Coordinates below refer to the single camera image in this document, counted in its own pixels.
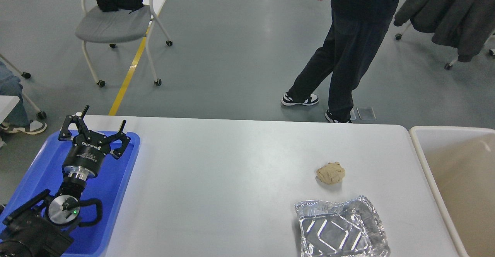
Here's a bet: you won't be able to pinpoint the aluminium foil tray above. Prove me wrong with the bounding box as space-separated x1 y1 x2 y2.
295 195 391 257

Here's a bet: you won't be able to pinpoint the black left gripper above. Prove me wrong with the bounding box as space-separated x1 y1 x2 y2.
58 105 130 179

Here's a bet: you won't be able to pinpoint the white side table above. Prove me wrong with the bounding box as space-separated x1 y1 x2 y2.
0 95 20 123

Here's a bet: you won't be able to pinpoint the right floor plate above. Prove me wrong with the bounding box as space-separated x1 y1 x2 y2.
357 107 377 120

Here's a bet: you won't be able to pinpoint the dark coats on rack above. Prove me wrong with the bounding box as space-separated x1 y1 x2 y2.
393 0 495 70

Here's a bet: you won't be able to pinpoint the beige plastic bin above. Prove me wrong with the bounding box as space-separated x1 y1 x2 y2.
410 126 495 257

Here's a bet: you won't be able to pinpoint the grey white rolling chair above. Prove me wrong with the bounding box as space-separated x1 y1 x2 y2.
75 0 173 87

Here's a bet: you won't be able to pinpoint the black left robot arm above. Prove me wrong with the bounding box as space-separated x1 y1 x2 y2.
1 106 139 257

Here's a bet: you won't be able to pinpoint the chair leg with castors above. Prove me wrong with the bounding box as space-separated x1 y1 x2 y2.
0 51 48 119

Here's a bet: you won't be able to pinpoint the floor plate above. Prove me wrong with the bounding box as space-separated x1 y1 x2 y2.
350 108 357 120
357 107 377 120

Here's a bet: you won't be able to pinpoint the seated person in jeans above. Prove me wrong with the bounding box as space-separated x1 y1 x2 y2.
0 62 48 135

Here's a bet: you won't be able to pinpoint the person in black clothes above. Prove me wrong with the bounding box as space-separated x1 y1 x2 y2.
281 0 399 123

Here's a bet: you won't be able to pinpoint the left floor plate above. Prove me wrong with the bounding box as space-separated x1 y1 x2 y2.
350 108 357 120

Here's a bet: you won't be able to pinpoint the blue plastic tray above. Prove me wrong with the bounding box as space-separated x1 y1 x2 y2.
1 132 141 257

